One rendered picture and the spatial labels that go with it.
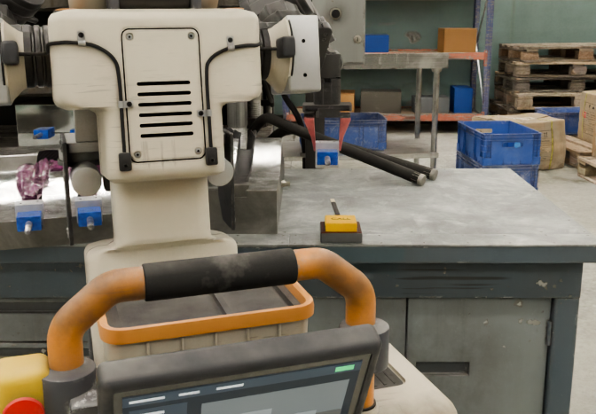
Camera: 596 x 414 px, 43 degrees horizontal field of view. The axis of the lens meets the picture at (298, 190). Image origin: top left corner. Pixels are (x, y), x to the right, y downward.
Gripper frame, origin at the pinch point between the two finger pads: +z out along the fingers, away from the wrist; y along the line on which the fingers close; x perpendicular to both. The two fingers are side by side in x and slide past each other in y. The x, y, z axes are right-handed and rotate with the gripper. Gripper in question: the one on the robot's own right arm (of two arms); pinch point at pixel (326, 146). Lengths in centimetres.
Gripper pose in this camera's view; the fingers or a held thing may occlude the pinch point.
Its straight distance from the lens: 161.8
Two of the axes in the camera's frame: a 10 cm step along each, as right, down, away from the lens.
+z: 0.1, 9.8, 2.2
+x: -0.3, 2.2, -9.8
